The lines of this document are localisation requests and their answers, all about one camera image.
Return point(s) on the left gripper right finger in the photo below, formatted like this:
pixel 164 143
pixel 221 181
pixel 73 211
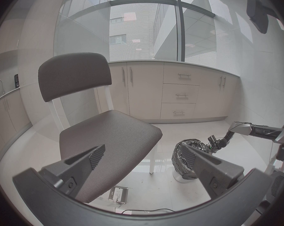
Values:
pixel 210 173

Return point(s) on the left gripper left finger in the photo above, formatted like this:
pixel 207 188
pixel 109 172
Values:
pixel 71 173

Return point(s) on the black plastic bag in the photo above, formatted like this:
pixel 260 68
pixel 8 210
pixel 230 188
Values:
pixel 179 154

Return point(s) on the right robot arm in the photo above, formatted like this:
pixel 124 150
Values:
pixel 241 128

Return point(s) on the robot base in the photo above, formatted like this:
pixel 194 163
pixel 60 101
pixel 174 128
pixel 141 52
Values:
pixel 278 185

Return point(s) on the grey padded white-framed chair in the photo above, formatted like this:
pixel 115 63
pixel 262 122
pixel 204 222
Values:
pixel 104 135

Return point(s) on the beige counter cabinet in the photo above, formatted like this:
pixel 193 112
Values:
pixel 5 116

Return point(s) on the curved metal faucet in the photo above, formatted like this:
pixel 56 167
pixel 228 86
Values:
pixel 1 88

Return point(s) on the window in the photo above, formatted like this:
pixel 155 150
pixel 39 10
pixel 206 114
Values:
pixel 177 32

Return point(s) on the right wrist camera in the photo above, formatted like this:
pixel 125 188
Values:
pixel 212 139

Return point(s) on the black wall device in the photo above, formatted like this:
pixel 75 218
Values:
pixel 17 81

